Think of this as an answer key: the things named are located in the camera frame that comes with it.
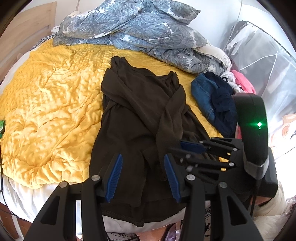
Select wooden headboard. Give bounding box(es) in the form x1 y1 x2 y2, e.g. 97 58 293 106
1 1 57 80

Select black microphone device with cable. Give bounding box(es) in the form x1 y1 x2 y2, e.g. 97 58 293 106
0 119 7 163

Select blue denim jeans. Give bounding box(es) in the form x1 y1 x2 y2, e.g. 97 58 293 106
191 72 237 138

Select cream floral pillow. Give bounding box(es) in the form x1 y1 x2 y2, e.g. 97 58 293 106
194 44 232 71

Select pink garment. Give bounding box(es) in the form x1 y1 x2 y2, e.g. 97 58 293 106
231 69 258 140

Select cream sleeve right forearm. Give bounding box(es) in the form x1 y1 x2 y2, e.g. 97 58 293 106
253 184 295 240

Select white bed sheet mattress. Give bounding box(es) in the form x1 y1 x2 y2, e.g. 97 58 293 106
1 176 185 233

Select bear print net curtain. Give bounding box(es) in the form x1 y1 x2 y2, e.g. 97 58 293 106
270 113 295 159

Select black white patterned garment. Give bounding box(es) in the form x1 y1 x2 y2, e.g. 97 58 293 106
220 71 244 93

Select white mosquito net tent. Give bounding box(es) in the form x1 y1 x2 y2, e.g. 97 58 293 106
226 1 295 136

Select dark olive long-sleeve shirt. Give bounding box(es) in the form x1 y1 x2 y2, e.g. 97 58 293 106
89 56 210 227

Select yellow dotted plush blanket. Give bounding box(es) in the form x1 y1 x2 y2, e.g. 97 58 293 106
1 40 220 189

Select blue grey floral duvet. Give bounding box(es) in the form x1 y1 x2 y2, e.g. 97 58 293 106
53 1 227 75

